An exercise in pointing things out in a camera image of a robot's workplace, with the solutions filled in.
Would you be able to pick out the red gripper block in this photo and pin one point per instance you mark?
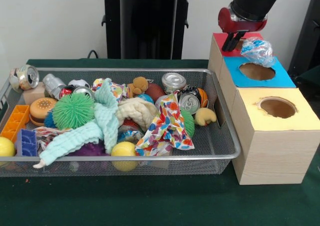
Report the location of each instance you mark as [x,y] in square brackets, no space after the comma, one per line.
[240,26]

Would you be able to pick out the crushed bottle with blue-red label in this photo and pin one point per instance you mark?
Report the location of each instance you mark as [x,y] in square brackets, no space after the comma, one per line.
[258,50]

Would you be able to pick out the colourful dotted cloth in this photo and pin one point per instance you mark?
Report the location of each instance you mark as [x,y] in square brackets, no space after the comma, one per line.
[167,125]

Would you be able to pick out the large green spiky ball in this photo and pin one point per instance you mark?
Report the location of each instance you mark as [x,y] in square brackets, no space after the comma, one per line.
[73,112]

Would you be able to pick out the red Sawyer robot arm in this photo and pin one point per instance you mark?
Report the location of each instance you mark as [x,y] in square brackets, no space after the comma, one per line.
[255,0]

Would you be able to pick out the clear mesh bin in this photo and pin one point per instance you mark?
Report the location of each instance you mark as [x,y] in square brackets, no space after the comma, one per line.
[220,140]

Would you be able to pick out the wooden box with three holes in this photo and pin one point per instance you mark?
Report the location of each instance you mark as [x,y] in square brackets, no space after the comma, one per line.
[275,153]

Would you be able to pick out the silver drink can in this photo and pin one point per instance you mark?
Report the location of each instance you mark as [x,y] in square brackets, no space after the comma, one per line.
[174,81]

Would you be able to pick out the green covered side table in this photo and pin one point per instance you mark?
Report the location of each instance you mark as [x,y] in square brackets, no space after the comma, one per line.
[311,78]

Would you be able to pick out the brown plush bear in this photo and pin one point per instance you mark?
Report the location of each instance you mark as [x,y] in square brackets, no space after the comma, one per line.
[140,84]

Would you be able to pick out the yellow ball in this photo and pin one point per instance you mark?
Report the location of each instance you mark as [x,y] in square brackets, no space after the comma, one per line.
[123,149]
[6,147]

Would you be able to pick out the dark green tablecloth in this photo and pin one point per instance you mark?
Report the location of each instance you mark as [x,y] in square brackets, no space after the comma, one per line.
[150,201]

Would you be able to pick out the mint green knitted cloth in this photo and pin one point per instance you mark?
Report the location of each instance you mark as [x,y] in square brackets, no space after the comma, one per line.
[75,135]

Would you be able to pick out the toy burger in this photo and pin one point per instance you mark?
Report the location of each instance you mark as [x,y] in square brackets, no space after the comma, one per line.
[41,108]

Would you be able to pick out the crushed colourful drink can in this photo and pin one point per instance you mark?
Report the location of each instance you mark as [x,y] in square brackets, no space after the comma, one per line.
[25,77]

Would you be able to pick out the purple toy block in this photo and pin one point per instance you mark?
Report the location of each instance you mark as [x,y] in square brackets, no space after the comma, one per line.
[26,143]

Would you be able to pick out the orange plastic grid tray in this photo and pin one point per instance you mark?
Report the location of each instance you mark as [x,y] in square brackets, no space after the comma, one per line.
[15,120]

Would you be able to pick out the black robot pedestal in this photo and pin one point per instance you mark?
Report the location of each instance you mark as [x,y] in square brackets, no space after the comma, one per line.
[140,23]

